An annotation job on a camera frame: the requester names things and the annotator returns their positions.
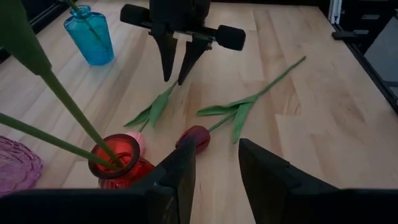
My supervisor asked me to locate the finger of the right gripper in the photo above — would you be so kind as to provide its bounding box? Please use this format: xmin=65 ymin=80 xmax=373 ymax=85
xmin=152 ymin=29 xmax=178 ymax=83
xmin=177 ymin=34 xmax=213 ymax=85

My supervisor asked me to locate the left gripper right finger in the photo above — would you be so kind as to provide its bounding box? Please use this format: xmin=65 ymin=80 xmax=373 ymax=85
xmin=238 ymin=138 xmax=340 ymax=224

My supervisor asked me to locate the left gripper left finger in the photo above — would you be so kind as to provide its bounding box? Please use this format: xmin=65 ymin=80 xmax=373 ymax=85
xmin=133 ymin=138 xmax=197 ymax=224

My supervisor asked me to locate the dark red artificial tulip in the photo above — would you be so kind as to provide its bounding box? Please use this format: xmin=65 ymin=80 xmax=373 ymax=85
xmin=66 ymin=0 xmax=108 ymax=50
xmin=175 ymin=55 xmax=307 ymax=156

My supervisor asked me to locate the red ribbed glass vase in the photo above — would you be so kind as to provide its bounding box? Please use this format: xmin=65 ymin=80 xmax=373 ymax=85
xmin=88 ymin=133 xmax=156 ymax=190

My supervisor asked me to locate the teal glass vase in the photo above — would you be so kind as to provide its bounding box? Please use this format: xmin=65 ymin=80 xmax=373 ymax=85
xmin=63 ymin=4 xmax=115 ymax=66

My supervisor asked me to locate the purple ribbed glass vase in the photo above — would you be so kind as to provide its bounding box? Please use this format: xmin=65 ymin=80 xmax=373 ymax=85
xmin=0 ymin=135 xmax=44 ymax=197

